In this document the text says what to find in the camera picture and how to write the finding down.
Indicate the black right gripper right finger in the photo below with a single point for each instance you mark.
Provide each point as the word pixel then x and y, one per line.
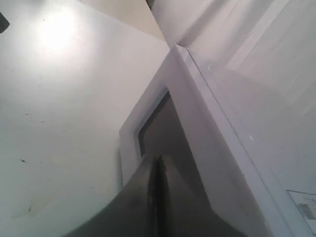
pixel 183 207

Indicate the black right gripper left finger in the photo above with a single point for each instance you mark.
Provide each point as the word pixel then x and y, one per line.
pixel 132 213

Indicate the white microwave door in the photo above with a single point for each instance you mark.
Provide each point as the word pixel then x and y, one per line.
pixel 178 104

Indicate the white microwave oven body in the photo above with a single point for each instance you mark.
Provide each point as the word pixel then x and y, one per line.
pixel 258 57

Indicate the blue white label sticker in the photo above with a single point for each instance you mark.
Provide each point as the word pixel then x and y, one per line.
pixel 306 204

